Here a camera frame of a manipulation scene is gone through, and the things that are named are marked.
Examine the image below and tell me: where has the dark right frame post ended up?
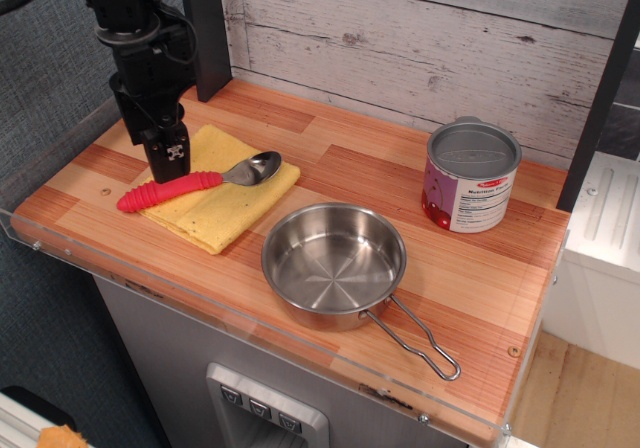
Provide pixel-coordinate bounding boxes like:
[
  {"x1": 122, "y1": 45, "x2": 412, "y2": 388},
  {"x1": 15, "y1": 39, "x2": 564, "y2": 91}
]
[{"x1": 556, "y1": 0, "x2": 639, "y2": 213}]

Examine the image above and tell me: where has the silver ice dispenser panel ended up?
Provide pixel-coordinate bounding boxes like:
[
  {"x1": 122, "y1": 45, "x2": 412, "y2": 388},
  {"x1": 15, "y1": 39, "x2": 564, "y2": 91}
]
[{"x1": 206, "y1": 362, "x2": 330, "y2": 447}]

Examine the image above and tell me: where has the small steel saucepan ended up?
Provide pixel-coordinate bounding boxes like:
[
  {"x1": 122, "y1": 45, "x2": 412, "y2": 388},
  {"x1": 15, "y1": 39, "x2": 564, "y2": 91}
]
[{"x1": 261, "y1": 203, "x2": 461, "y2": 381}]

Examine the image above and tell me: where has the red handled metal spoon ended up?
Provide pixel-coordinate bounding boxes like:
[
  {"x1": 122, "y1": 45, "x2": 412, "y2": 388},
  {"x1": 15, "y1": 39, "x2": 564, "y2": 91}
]
[{"x1": 116, "y1": 151, "x2": 282, "y2": 213}]

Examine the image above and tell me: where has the orange object at corner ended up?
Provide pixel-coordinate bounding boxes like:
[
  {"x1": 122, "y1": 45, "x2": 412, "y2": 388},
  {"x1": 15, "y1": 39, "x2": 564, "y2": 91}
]
[{"x1": 36, "y1": 425, "x2": 90, "y2": 448}]

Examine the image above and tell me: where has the yellow folded cloth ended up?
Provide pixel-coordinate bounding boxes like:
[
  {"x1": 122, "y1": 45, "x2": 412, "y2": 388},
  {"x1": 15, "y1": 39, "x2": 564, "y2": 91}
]
[{"x1": 141, "y1": 125, "x2": 300, "y2": 255}]

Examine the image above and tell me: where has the dark grey upright post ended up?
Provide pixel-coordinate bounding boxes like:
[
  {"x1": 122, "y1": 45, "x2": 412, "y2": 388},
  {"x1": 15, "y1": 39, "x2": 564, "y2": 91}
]
[{"x1": 183, "y1": 0, "x2": 232, "y2": 102}]

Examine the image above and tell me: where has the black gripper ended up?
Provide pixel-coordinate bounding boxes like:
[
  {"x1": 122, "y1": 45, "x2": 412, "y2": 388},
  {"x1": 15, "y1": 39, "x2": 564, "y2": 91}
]
[{"x1": 96, "y1": 17, "x2": 196, "y2": 184}]

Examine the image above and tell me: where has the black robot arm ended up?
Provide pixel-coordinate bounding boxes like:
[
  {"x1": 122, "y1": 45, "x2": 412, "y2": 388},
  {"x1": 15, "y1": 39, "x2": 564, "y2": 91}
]
[{"x1": 86, "y1": 0, "x2": 198, "y2": 183}]

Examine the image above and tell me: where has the clear acrylic guard rail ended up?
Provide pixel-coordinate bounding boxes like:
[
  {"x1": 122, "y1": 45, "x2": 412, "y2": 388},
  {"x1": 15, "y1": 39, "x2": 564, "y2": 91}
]
[{"x1": 0, "y1": 92, "x2": 571, "y2": 439}]

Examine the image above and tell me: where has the toy cherry can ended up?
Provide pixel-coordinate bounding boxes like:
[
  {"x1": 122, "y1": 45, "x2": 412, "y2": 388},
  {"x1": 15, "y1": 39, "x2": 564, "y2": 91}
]
[{"x1": 422, "y1": 116, "x2": 522, "y2": 233}]

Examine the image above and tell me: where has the white toy sink unit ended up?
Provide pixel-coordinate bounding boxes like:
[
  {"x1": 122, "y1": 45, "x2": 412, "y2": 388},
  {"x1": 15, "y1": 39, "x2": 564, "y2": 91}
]
[{"x1": 542, "y1": 152, "x2": 639, "y2": 368}]

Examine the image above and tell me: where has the grey toy fridge cabinet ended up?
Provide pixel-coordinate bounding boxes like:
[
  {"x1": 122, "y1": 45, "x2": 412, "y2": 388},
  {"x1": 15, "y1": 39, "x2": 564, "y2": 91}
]
[{"x1": 96, "y1": 279, "x2": 463, "y2": 447}]

